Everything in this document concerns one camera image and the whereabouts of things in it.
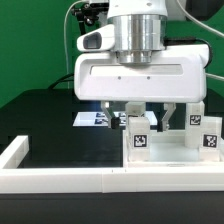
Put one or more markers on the white marker sheet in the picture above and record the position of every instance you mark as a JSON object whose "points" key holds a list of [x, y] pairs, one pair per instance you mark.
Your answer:
{"points": [[87, 119]]}

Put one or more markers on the white U-shaped fence wall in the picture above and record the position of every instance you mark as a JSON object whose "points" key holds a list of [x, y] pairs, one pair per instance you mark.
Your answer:
{"points": [[13, 180]]}

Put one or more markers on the white square tabletop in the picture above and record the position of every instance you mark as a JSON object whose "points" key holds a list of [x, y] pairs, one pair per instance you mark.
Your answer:
{"points": [[168, 149]]}

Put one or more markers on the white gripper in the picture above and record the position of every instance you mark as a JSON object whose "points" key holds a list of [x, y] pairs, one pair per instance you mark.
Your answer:
{"points": [[174, 75]]}

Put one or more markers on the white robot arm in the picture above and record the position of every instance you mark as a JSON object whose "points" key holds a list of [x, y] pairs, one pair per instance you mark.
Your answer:
{"points": [[130, 59]]}

